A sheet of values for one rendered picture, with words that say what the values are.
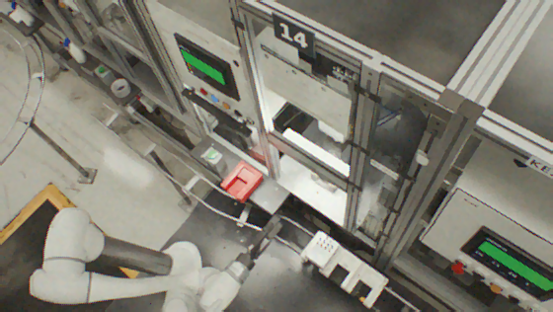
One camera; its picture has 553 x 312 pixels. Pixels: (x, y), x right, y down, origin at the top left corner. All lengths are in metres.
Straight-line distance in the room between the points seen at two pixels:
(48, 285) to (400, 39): 1.27
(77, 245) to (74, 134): 2.24
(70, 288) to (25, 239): 2.00
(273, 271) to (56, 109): 2.52
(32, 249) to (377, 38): 2.93
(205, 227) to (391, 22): 1.53
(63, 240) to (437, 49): 1.27
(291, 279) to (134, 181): 1.62
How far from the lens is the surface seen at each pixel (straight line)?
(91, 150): 3.61
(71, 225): 1.62
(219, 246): 2.23
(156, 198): 3.20
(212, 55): 1.42
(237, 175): 2.04
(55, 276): 1.58
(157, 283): 1.69
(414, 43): 1.04
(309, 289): 2.12
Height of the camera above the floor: 2.77
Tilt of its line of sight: 61 degrees down
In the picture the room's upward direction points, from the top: 12 degrees counter-clockwise
